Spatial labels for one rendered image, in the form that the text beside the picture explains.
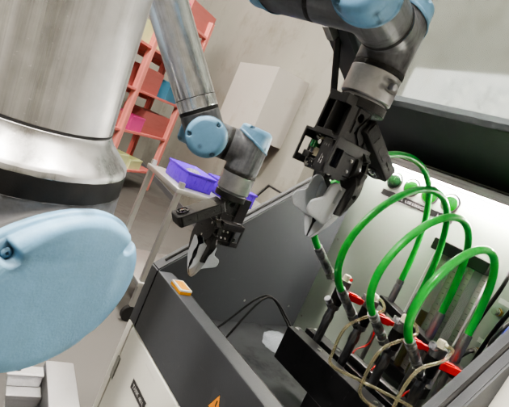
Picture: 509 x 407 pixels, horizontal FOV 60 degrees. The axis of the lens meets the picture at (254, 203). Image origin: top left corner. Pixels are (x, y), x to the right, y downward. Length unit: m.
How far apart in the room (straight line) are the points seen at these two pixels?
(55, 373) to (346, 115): 0.49
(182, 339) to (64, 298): 0.70
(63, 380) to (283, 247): 0.82
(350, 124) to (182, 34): 0.35
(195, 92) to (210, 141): 0.09
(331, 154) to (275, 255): 0.71
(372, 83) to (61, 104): 0.46
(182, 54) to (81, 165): 0.57
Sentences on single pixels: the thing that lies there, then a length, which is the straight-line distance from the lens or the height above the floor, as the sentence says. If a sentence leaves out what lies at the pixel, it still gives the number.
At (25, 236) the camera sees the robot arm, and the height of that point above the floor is 1.24.
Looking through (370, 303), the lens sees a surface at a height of 1.16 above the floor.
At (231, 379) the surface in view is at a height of 0.93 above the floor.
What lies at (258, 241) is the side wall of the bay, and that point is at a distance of 1.21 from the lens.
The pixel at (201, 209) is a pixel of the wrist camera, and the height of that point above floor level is 1.15.
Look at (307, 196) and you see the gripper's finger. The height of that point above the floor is 1.28.
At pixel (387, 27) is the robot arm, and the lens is 0.59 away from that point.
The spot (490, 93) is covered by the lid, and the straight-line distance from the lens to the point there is 1.05.
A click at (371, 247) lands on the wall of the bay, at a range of 1.32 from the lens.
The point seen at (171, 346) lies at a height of 0.86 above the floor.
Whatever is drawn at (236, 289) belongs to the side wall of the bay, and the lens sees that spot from 1.25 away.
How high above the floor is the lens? 1.33
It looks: 8 degrees down
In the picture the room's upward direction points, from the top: 24 degrees clockwise
